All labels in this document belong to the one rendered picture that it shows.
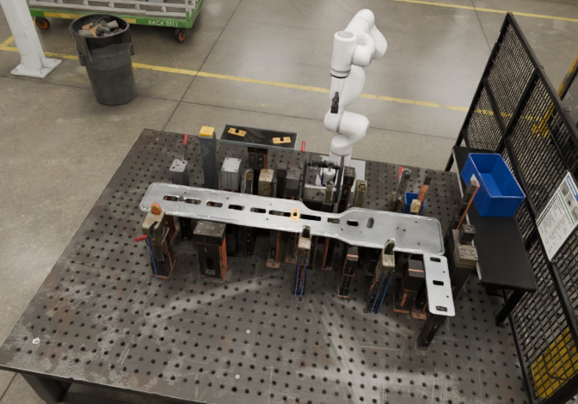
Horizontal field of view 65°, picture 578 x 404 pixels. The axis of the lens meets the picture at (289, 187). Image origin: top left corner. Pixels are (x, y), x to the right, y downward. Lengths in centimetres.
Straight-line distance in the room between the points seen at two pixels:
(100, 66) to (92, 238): 228
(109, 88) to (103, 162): 85
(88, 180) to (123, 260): 163
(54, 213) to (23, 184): 45
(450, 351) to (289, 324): 70
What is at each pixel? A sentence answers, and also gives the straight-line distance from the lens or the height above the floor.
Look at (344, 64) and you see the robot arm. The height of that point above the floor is 166.
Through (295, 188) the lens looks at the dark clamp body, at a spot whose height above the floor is 102.
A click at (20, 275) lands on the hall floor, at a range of 342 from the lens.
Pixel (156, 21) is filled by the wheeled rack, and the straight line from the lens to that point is 565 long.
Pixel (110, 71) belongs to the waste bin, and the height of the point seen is 37.
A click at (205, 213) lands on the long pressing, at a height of 100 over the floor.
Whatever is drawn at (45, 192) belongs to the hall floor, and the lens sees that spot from 391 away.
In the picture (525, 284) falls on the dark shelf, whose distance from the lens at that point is 209.
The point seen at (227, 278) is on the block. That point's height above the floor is 70.
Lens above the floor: 251
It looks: 44 degrees down
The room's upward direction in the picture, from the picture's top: 5 degrees clockwise
